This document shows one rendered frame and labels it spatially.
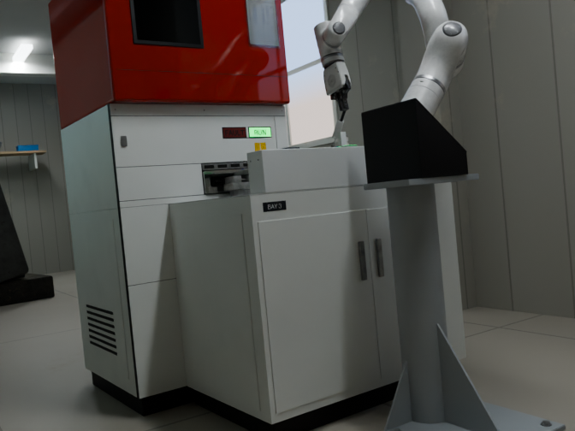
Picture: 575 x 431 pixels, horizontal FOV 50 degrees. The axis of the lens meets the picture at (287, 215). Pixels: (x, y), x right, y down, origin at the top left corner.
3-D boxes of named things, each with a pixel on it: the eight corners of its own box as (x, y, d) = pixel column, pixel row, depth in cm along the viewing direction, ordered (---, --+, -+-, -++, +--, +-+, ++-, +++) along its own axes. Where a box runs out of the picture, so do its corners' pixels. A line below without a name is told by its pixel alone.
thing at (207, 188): (204, 194, 255) (202, 171, 255) (290, 186, 280) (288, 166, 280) (206, 193, 253) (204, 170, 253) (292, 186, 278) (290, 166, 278)
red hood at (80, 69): (60, 130, 290) (47, 2, 289) (212, 128, 337) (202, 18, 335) (114, 100, 228) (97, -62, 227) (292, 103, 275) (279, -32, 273)
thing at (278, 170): (250, 194, 205) (246, 153, 204) (371, 184, 236) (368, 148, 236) (264, 192, 197) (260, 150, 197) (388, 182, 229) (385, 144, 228)
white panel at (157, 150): (117, 208, 236) (107, 104, 235) (290, 192, 282) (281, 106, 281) (120, 208, 233) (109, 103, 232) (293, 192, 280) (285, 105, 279)
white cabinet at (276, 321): (187, 406, 247) (168, 204, 245) (365, 353, 302) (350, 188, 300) (275, 451, 195) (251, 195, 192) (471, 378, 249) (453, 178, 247)
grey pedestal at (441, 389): (566, 429, 190) (544, 166, 188) (470, 475, 167) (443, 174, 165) (442, 393, 233) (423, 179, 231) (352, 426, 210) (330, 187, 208)
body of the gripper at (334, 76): (317, 68, 227) (323, 97, 226) (334, 56, 219) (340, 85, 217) (333, 69, 231) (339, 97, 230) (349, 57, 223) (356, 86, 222)
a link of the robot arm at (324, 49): (346, 50, 222) (338, 61, 231) (339, 17, 224) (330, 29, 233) (325, 52, 219) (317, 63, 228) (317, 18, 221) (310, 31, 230)
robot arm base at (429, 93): (442, 146, 203) (464, 103, 209) (408, 109, 194) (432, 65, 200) (401, 150, 219) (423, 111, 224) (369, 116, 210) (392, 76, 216)
